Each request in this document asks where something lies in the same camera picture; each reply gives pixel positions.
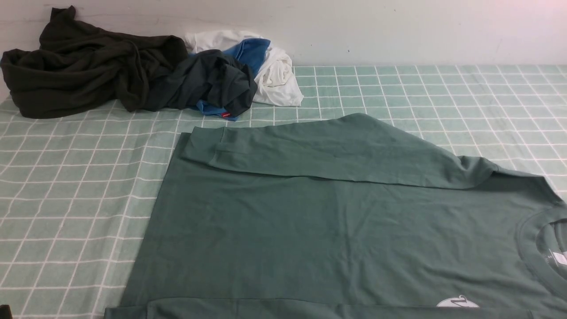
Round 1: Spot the green long sleeve shirt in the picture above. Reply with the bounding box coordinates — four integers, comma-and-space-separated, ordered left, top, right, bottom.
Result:
105, 113, 566, 319

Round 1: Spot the white crumpled garment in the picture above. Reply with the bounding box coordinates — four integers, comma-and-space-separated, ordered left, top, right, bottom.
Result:
184, 30, 304, 107

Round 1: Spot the dark navy crumpled garment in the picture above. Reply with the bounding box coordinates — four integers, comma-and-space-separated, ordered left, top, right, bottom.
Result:
142, 49, 257, 117

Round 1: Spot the blue crumpled garment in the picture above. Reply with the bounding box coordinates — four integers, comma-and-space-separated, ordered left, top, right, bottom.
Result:
195, 38, 271, 121

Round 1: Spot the green checked tablecloth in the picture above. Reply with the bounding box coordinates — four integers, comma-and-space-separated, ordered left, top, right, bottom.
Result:
0, 65, 567, 319

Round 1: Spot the dark olive crumpled garment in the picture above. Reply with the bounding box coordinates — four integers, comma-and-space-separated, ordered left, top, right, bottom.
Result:
1, 6, 188, 119

